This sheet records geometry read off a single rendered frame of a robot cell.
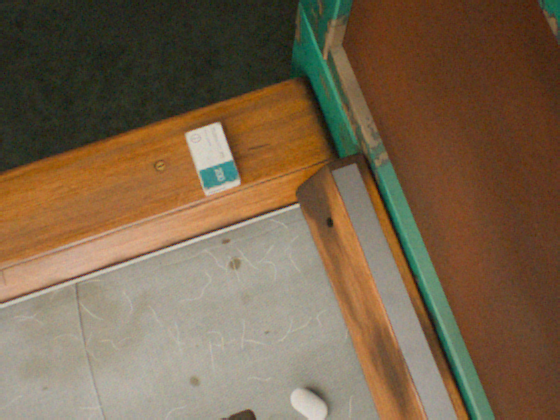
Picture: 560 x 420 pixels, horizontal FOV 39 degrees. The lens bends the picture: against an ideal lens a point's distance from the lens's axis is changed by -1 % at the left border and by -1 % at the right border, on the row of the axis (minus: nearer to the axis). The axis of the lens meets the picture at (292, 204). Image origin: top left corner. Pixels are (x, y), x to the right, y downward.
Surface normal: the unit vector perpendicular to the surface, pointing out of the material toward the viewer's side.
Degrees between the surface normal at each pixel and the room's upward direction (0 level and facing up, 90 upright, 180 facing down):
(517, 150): 90
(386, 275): 0
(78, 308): 0
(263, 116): 0
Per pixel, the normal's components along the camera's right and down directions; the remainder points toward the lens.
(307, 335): 0.05, -0.25
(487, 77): -0.94, 0.33
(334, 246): -0.84, 0.21
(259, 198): 0.28, 0.47
